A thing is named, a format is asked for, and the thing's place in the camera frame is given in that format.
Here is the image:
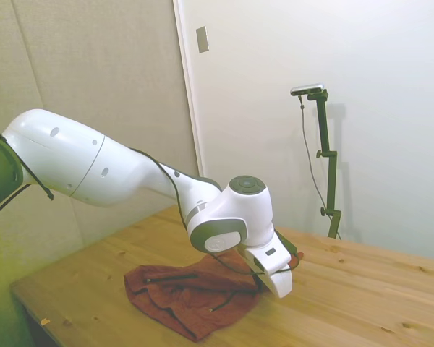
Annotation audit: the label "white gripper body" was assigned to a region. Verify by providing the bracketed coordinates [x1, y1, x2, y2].
[237, 234, 294, 299]

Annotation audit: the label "maroon red shorts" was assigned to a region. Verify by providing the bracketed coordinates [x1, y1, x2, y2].
[124, 249, 305, 343]

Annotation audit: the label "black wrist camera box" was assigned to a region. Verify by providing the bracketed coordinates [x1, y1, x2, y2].
[276, 231, 299, 260]

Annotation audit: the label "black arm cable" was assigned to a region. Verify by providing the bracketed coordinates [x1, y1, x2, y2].
[0, 132, 294, 290]

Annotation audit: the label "dark camera stand pole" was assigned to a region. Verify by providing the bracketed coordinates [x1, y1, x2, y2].
[306, 89, 343, 239]

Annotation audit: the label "silver camera on stand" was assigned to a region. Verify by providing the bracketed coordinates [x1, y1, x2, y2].
[290, 82, 327, 97]

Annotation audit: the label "white door frame strip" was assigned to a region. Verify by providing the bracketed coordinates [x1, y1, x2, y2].
[172, 0, 205, 179]

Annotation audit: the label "grey wall switch plate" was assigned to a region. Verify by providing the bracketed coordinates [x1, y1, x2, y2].
[195, 25, 210, 54]

